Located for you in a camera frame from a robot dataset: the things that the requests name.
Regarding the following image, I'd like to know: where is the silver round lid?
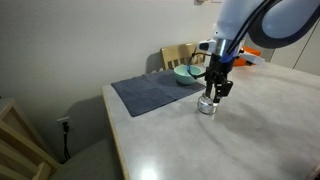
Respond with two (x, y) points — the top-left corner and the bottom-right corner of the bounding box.
(202, 94), (213, 101)

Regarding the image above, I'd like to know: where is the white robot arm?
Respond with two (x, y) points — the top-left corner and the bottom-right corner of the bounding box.
(197, 0), (320, 104)

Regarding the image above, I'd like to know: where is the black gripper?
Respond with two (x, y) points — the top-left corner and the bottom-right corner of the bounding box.
(204, 54), (234, 103)

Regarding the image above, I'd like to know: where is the wooden chair behind table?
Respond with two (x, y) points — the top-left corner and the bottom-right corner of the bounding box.
(160, 43), (196, 70)

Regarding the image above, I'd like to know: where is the dark blue cloth mat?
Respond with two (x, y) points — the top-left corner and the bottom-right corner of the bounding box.
(111, 70), (205, 117)

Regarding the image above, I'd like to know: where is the white wall outlet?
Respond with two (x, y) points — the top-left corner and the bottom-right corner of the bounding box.
(56, 116), (72, 130)

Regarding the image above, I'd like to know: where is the wooden chair at left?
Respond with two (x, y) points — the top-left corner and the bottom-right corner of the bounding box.
(0, 98), (60, 180)

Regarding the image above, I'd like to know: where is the black power cable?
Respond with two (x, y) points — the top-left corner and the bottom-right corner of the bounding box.
(62, 121), (72, 162)

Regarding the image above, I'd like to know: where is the orange cardboard box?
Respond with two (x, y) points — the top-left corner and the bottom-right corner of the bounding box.
(233, 46), (263, 66)

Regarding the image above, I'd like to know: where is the teal ceramic bowl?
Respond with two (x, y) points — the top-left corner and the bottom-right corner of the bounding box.
(173, 65), (202, 85)

